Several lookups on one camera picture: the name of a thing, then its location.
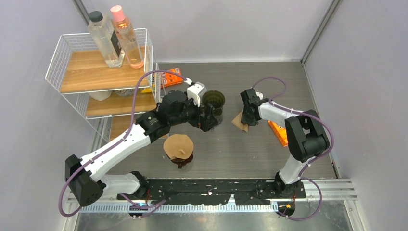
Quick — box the brown paper coffee filter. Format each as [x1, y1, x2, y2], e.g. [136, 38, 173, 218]
[231, 111, 249, 132]
[163, 134, 194, 160]

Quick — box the dark green coffee dripper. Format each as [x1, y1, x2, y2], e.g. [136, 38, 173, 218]
[201, 90, 225, 116]

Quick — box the brown plastic coffee dripper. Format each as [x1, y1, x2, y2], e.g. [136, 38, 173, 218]
[168, 154, 193, 169]

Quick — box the grey plastic measuring cup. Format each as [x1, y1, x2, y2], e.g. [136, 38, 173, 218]
[212, 110, 224, 125]

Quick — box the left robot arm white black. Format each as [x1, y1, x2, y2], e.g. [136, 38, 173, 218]
[65, 90, 225, 207]

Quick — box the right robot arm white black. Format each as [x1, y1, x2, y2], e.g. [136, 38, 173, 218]
[240, 88, 330, 198]

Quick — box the orange Scrub Daddy sponge package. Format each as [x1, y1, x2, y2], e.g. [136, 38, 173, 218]
[268, 120, 288, 147]

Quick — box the small orange box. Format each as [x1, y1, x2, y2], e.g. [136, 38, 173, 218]
[160, 72, 184, 88]

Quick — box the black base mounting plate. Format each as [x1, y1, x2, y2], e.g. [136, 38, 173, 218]
[127, 179, 306, 205]

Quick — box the round tin on shelf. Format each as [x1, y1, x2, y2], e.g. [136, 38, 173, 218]
[114, 88, 138, 98]

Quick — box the white jug on shelf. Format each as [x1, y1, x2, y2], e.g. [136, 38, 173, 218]
[89, 91, 113, 101]

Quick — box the pink bottle pink cap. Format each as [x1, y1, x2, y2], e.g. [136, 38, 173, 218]
[110, 5, 144, 69]

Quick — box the clear bottle black cap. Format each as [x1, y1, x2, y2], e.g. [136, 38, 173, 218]
[88, 11, 125, 68]

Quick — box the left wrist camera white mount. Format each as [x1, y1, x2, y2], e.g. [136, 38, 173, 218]
[184, 78, 207, 106]

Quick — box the white wire shelf rack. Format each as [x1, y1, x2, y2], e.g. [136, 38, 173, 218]
[45, 28, 164, 141]

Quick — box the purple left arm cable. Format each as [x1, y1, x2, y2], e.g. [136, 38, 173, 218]
[58, 70, 193, 219]

